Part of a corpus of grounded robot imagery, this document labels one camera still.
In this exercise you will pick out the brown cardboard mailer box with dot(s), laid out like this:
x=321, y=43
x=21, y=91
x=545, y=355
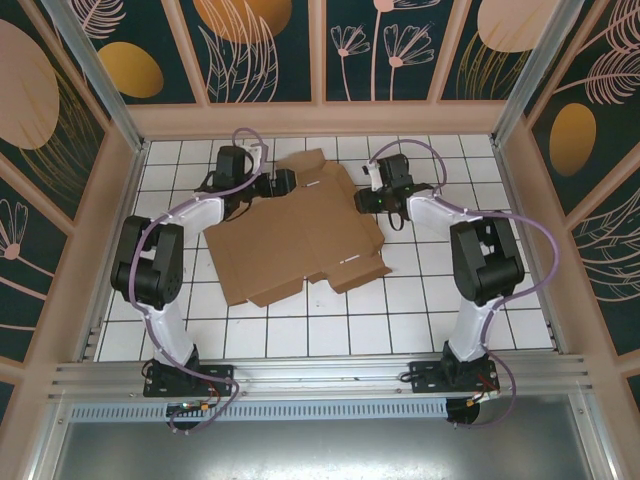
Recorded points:
x=300, y=240

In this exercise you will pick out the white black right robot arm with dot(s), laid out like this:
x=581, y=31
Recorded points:
x=472, y=325

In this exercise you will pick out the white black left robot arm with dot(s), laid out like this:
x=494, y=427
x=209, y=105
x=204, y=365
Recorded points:
x=165, y=330

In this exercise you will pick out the dark panel with orange circle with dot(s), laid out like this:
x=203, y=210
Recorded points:
x=295, y=60

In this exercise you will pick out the dark panel with orange oval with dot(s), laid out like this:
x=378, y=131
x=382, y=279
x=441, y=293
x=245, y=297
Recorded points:
x=130, y=70

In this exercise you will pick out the dark panel with pink oval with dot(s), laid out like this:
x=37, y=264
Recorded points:
x=480, y=65

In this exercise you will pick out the dark panel with pink flowers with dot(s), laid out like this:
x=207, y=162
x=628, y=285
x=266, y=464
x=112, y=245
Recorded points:
x=400, y=15

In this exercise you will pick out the dark panel with large pink disc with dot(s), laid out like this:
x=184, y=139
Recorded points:
x=50, y=150

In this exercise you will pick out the dark panel with feather and oval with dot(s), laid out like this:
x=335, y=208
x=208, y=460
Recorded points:
x=600, y=125

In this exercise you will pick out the dark panel with small flower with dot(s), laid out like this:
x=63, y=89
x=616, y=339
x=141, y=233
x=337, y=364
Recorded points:
x=25, y=280

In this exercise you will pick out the dark panel with pink fern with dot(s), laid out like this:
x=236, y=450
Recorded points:
x=615, y=280

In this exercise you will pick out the grey metal sheet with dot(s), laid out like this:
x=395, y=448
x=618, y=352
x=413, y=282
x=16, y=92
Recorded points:
x=320, y=450

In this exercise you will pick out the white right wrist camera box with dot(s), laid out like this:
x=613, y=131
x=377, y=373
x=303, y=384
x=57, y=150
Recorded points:
x=374, y=175

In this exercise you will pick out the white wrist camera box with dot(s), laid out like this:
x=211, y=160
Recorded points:
x=256, y=155
x=374, y=175

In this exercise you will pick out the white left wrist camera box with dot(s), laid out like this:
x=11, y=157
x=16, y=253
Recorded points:
x=256, y=155

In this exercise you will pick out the aluminium side rail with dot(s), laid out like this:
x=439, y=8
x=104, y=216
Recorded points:
x=556, y=332
x=129, y=200

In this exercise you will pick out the aluminium frame post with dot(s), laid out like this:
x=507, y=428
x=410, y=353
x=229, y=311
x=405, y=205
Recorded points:
x=100, y=75
x=530, y=75

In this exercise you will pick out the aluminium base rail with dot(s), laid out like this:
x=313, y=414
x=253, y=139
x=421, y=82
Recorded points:
x=320, y=372

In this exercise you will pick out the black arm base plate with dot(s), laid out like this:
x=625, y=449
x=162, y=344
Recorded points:
x=220, y=375
x=425, y=380

